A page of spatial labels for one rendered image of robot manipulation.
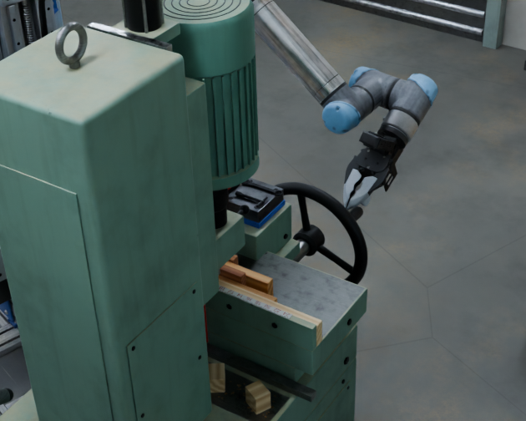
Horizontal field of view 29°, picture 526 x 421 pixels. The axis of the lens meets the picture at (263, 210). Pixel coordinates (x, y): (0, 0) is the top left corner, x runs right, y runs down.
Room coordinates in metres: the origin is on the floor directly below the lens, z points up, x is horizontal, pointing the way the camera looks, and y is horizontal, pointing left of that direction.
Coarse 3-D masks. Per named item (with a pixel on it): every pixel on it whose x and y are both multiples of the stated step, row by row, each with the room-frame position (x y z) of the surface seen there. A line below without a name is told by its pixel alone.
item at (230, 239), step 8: (232, 216) 1.52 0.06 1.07; (240, 216) 1.52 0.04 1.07; (232, 224) 1.50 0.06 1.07; (240, 224) 1.51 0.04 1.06; (216, 232) 1.47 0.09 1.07; (224, 232) 1.47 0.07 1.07; (232, 232) 1.49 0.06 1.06; (240, 232) 1.51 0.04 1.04; (216, 240) 1.45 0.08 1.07; (224, 240) 1.47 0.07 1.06; (232, 240) 1.49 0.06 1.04; (240, 240) 1.51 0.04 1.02; (216, 248) 1.45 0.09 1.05; (224, 248) 1.47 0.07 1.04; (232, 248) 1.49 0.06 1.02; (240, 248) 1.51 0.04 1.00; (224, 256) 1.47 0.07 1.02; (224, 264) 1.47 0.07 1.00
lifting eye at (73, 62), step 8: (72, 24) 1.26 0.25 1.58; (80, 24) 1.28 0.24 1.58; (64, 32) 1.25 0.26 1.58; (80, 32) 1.27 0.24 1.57; (56, 40) 1.24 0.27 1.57; (64, 40) 1.25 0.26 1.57; (80, 40) 1.28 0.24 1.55; (56, 48) 1.24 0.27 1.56; (80, 48) 1.27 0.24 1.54; (64, 56) 1.24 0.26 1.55; (72, 56) 1.26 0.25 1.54; (80, 56) 1.27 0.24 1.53; (72, 64) 1.26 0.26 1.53
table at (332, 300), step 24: (240, 264) 1.59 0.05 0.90; (264, 264) 1.59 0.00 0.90; (288, 264) 1.59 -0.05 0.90; (288, 288) 1.51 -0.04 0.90; (312, 288) 1.51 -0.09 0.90; (336, 288) 1.51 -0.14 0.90; (360, 288) 1.51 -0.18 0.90; (216, 312) 1.45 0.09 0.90; (312, 312) 1.44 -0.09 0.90; (336, 312) 1.44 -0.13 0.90; (360, 312) 1.48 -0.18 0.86; (240, 336) 1.42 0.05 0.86; (264, 336) 1.39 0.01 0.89; (336, 336) 1.41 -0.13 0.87; (288, 360) 1.36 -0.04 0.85; (312, 360) 1.33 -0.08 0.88
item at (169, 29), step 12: (132, 0) 1.37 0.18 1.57; (144, 0) 1.36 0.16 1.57; (156, 0) 1.38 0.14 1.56; (132, 12) 1.37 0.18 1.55; (144, 12) 1.36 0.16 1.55; (156, 12) 1.38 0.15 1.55; (120, 24) 1.40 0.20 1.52; (132, 24) 1.37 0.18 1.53; (144, 24) 1.36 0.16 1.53; (156, 24) 1.37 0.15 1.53; (168, 24) 1.39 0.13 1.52; (144, 36) 1.35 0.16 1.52; (156, 36) 1.35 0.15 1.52; (168, 36) 1.37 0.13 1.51
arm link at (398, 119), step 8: (392, 112) 1.97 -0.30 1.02; (400, 112) 1.96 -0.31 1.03; (384, 120) 1.96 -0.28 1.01; (392, 120) 1.94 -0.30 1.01; (400, 120) 1.94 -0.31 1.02; (408, 120) 1.94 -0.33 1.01; (400, 128) 1.93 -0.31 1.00; (408, 128) 1.93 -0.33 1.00; (416, 128) 1.95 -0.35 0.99; (408, 136) 1.93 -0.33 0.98
